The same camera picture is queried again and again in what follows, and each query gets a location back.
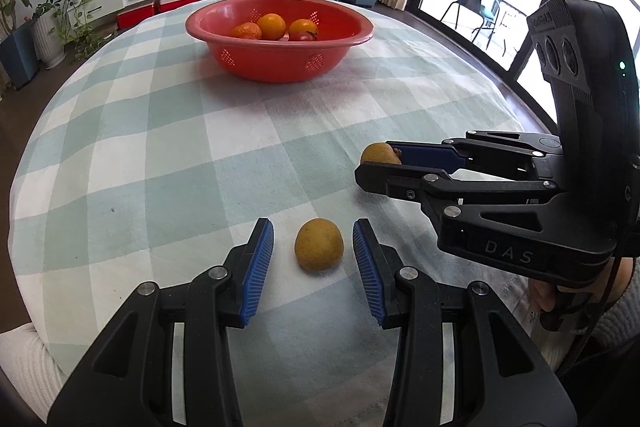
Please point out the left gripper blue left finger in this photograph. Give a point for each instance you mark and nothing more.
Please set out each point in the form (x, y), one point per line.
(255, 261)

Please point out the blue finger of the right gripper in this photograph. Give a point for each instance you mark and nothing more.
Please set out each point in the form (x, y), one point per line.
(403, 182)
(428, 155)

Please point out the red storage box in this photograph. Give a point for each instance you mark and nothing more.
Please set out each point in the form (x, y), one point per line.
(129, 18)
(169, 5)

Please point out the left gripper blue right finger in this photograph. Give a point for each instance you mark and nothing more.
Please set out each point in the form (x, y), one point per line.
(371, 265)

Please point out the person's right hand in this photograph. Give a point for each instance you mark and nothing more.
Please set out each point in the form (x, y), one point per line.
(543, 296)

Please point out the brown kiwi with stem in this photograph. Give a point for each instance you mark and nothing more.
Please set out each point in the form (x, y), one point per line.
(380, 152)

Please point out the white knit sleeve forearm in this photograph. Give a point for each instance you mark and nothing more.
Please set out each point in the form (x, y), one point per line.
(30, 368)

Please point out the dark orange mandarin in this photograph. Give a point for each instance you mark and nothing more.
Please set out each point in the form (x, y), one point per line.
(249, 30)

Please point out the red storage box right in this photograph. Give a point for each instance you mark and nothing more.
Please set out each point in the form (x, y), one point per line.
(169, 5)

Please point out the red plastic colander bowl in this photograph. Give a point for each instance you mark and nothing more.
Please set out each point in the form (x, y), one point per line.
(279, 61)

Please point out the red tomato front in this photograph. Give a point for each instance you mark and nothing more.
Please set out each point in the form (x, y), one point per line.
(302, 36)

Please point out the green white checkered tablecloth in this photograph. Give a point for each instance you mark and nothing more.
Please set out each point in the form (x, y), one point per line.
(151, 162)

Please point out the black balcony chair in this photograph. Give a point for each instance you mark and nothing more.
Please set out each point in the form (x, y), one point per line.
(487, 10)

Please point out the plant in white ribbed pot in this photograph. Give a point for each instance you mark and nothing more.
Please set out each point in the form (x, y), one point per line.
(49, 46)

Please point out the tall plant in blue pot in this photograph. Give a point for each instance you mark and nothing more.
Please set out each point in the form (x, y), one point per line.
(18, 54)

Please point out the trailing plant on console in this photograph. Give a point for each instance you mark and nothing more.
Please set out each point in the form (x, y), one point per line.
(75, 26)

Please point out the red storage box left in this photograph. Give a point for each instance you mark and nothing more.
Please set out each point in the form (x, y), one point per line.
(129, 18)

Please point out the yellow-orange orange with navel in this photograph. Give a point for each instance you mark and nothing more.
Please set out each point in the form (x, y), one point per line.
(272, 26)

